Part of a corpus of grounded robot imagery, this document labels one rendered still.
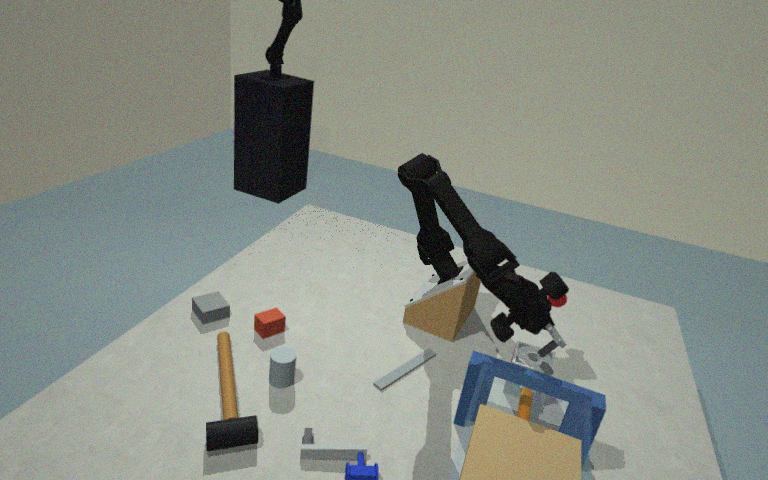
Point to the wooden-handled mallet with black head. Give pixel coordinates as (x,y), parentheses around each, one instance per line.
(232,431)

